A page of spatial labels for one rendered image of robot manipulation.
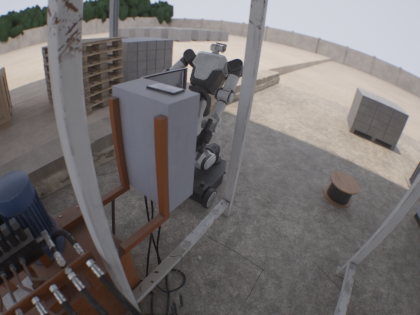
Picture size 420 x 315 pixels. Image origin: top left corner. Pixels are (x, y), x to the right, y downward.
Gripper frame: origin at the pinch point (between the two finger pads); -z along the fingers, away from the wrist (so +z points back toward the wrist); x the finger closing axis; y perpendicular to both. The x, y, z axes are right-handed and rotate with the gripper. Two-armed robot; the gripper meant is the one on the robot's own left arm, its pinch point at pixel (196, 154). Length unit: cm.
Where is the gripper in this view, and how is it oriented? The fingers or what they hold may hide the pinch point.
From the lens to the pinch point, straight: 154.9
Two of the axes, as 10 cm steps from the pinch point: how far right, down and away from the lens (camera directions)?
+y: 8.8, 3.7, -3.1
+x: -2.0, -2.9, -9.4
